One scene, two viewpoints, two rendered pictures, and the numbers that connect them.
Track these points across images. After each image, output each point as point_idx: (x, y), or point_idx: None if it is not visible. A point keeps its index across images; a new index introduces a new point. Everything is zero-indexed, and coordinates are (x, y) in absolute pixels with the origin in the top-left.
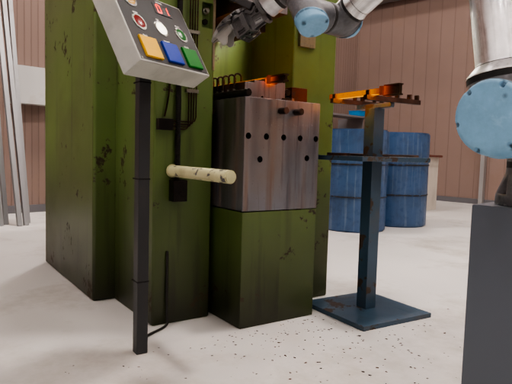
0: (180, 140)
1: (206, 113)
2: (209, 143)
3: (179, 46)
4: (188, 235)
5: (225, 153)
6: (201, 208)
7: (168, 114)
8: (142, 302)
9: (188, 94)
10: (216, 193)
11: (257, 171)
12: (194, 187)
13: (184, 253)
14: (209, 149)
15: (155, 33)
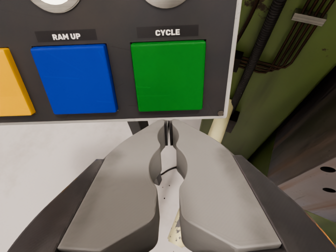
0: (246, 83)
1: (323, 60)
2: (301, 96)
3: (128, 37)
4: (232, 142)
5: (305, 128)
6: (254, 136)
7: (243, 45)
8: None
9: (294, 23)
10: (280, 135)
11: (311, 192)
12: (253, 121)
13: (225, 147)
14: (296, 102)
15: (17, 12)
